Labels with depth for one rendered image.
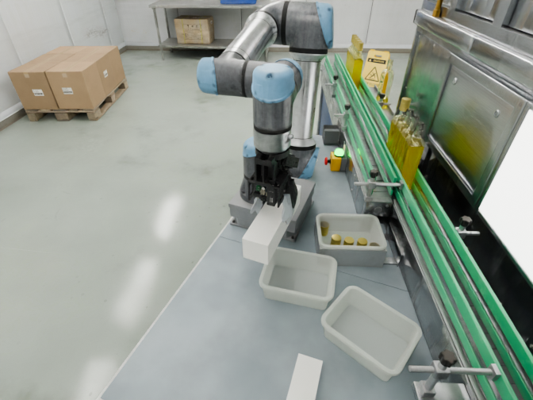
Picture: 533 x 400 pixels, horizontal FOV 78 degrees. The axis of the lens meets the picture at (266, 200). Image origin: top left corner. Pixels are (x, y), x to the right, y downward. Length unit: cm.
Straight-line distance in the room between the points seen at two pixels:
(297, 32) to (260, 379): 94
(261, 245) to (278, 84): 33
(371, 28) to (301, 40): 621
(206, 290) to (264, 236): 42
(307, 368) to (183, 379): 31
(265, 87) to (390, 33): 679
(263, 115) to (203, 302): 65
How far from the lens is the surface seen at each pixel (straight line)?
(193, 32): 659
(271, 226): 75
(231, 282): 110
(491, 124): 115
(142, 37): 759
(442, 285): 100
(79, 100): 443
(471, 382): 91
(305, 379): 88
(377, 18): 723
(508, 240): 106
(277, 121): 61
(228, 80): 72
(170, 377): 97
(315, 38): 104
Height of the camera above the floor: 161
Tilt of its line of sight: 38 degrees down
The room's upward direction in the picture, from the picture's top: straight up
